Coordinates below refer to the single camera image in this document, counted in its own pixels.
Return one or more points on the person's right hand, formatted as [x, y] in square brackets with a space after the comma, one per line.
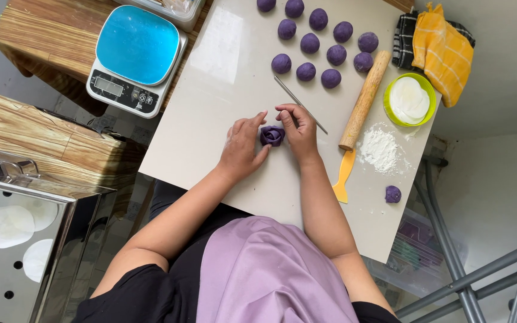
[304, 134]

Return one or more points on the person's left hand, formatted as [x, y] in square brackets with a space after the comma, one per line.
[239, 148]

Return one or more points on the purple dough rose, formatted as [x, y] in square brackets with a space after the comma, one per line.
[272, 135]

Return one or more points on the thin metal skewer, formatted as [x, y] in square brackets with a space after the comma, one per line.
[292, 95]

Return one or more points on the yellow plastic scraper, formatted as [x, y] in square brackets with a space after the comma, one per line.
[344, 172]

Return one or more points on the wooden rolling pin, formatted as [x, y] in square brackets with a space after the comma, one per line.
[364, 101]

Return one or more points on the pile of white flour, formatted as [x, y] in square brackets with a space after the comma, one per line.
[379, 150]

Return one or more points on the group of purple dough balls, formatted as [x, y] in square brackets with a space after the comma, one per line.
[309, 43]

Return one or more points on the small purple dough lump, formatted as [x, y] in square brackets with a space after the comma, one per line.
[392, 194]

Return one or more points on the stack of white paper rounds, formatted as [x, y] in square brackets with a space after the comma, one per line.
[409, 99]

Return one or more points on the purple headscarf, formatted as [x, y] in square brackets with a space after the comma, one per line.
[267, 273]

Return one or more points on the green plastic bowl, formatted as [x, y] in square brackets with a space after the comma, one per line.
[432, 105]

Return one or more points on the black checked cloth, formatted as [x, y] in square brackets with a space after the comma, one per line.
[403, 40]

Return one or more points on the kitchen scale with blue plate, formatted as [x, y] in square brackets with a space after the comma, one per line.
[137, 49]

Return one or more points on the clear plastic container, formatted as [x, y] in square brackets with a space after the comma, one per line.
[182, 11]

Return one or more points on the yellow checked cloth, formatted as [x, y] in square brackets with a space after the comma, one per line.
[442, 54]

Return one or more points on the clear plastic storage box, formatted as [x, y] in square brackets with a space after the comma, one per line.
[415, 258]

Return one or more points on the black garment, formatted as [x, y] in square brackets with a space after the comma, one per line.
[151, 296]

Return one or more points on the perforated steel steamer tray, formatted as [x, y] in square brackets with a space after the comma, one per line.
[74, 233]

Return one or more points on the wooden bench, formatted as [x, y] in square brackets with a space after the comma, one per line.
[38, 143]

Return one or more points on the wooden table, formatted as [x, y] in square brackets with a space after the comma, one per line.
[47, 36]

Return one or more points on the spread white paper liners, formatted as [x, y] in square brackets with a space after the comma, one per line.
[9, 226]

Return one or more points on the grey metal table frame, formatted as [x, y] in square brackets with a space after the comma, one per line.
[447, 251]

